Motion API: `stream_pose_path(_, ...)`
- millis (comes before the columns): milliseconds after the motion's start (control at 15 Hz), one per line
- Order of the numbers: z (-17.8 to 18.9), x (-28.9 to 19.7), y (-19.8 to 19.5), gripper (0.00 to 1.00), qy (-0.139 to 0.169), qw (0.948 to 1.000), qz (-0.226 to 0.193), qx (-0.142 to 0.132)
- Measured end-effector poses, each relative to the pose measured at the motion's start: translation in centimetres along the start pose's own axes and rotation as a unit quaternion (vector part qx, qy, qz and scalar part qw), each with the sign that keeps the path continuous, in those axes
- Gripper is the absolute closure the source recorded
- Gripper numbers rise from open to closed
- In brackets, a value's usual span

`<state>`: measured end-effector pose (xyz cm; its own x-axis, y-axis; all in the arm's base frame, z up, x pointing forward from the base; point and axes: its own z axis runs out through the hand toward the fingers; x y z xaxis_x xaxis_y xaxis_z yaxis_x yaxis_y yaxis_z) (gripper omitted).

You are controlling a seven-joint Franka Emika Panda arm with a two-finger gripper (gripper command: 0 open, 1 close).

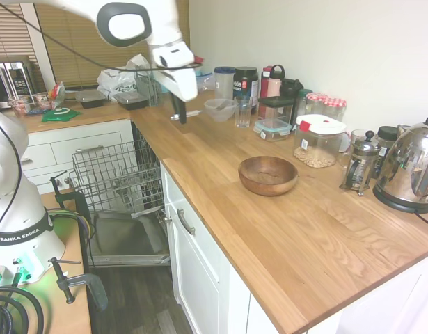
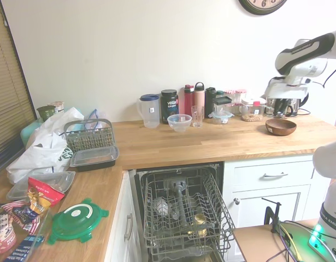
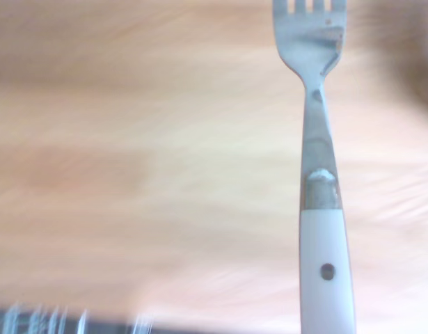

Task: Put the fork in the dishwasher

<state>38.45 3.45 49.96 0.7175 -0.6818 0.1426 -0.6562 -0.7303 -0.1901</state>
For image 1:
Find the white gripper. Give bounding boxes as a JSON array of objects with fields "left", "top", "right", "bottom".
[{"left": 153, "top": 67, "right": 200, "bottom": 125}]

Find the silver metal fork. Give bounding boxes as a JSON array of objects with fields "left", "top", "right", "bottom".
[{"left": 170, "top": 109, "right": 203, "bottom": 121}]

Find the open dishwasher door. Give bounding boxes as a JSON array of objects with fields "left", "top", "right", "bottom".
[{"left": 87, "top": 207, "right": 172, "bottom": 268}]

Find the plastic container blue lid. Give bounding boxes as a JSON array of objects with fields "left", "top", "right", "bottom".
[{"left": 195, "top": 70, "right": 216, "bottom": 93}]

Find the clear plastic bowl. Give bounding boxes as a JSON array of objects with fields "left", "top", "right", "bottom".
[{"left": 203, "top": 98, "right": 237, "bottom": 123}]

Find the black takeout food container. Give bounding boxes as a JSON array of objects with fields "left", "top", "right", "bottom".
[
  {"left": 113, "top": 90, "right": 149, "bottom": 111},
  {"left": 74, "top": 89, "right": 106, "bottom": 109}
]

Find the clear pitcher blue lid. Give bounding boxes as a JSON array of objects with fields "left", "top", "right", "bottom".
[{"left": 213, "top": 65, "right": 237, "bottom": 100}]

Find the clear drinking glass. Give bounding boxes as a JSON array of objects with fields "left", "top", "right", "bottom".
[{"left": 234, "top": 95, "right": 253, "bottom": 129}]

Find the black protein powder tub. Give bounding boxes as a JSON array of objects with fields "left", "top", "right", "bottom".
[{"left": 232, "top": 66, "right": 260, "bottom": 114}]

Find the white plastic bag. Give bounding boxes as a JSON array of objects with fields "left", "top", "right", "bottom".
[{"left": 96, "top": 53, "right": 152, "bottom": 102}]

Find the red water bottle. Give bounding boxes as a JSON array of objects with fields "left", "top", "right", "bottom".
[{"left": 260, "top": 65, "right": 274, "bottom": 99}]

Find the glass container teal lid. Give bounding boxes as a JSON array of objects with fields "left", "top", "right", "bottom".
[{"left": 252, "top": 118, "right": 292, "bottom": 143}]

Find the clear container black lid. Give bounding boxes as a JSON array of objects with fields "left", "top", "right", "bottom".
[{"left": 257, "top": 95, "right": 295, "bottom": 121}]

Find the pink bottle black cap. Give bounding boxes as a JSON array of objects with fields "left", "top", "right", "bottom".
[{"left": 267, "top": 64, "right": 286, "bottom": 99}]

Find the brown wooden bowl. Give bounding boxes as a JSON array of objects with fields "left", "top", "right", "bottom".
[{"left": 238, "top": 155, "right": 300, "bottom": 197}]

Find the black travel mug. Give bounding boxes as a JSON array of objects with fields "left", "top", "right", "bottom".
[{"left": 280, "top": 78, "right": 304, "bottom": 99}]

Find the green plastic lid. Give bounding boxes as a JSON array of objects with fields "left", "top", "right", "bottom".
[{"left": 41, "top": 106, "right": 84, "bottom": 124}]

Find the colourful snack bag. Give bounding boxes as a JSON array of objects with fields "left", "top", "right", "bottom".
[{"left": 47, "top": 81, "right": 67, "bottom": 109}]

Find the jar green lid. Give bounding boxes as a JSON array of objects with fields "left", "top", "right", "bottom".
[{"left": 296, "top": 88, "right": 314, "bottom": 120}]

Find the large wooden window blind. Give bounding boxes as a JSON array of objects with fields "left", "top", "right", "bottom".
[{"left": 35, "top": 0, "right": 191, "bottom": 88}]

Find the white drawer cabinet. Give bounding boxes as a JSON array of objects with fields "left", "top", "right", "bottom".
[{"left": 20, "top": 118, "right": 135, "bottom": 196}]

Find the jar red gingham lid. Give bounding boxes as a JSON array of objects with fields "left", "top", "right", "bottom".
[
  {"left": 323, "top": 97, "right": 348, "bottom": 123},
  {"left": 305, "top": 92, "right": 328, "bottom": 116}
]

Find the black tall bar clamp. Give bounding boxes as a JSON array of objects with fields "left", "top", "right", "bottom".
[{"left": 49, "top": 170, "right": 93, "bottom": 269}]

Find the nut jar white lid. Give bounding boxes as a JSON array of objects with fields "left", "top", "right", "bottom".
[{"left": 292, "top": 113, "right": 348, "bottom": 169}]

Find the clear plastic food tub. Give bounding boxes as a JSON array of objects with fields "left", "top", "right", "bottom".
[{"left": 7, "top": 93, "right": 54, "bottom": 119}]

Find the white base cabinet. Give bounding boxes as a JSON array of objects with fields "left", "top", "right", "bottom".
[{"left": 160, "top": 162, "right": 342, "bottom": 334}]

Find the stainless steel microwave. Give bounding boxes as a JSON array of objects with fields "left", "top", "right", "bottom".
[{"left": 0, "top": 56, "right": 40, "bottom": 111}]

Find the clear glass mug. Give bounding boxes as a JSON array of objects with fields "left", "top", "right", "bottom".
[{"left": 338, "top": 129, "right": 374, "bottom": 169}]

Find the narrow wooden window blind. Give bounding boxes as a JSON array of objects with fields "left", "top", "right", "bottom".
[{"left": 0, "top": 0, "right": 34, "bottom": 59}]

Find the glass french press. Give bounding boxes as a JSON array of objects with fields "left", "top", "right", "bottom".
[{"left": 339, "top": 130, "right": 382, "bottom": 196}]

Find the dark grey c-clamp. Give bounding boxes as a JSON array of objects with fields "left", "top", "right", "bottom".
[{"left": 47, "top": 257, "right": 109, "bottom": 312}]

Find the dark jar black lid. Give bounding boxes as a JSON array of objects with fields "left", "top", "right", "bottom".
[{"left": 372, "top": 125, "right": 399, "bottom": 179}]

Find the stainless steel electric kettle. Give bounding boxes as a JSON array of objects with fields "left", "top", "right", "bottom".
[{"left": 372, "top": 115, "right": 428, "bottom": 214}]

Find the wire utensil caddy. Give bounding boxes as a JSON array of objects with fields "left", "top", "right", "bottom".
[{"left": 135, "top": 70, "right": 163, "bottom": 107}]

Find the grey wire dishwasher rack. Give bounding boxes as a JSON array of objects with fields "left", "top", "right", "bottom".
[{"left": 71, "top": 138, "right": 163, "bottom": 214}]

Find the silver cabinet door handle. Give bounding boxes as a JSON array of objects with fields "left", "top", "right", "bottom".
[{"left": 176, "top": 208, "right": 197, "bottom": 237}]

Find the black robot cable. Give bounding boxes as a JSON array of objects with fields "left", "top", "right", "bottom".
[{"left": 0, "top": 0, "right": 204, "bottom": 72}]

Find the black coiled cable bundle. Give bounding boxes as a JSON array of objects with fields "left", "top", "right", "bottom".
[{"left": 0, "top": 285, "right": 47, "bottom": 334}]

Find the black kettle power cord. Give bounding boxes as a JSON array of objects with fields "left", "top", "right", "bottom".
[{"left": 413, "top": 209, "right": 428, "bottom": 231}]

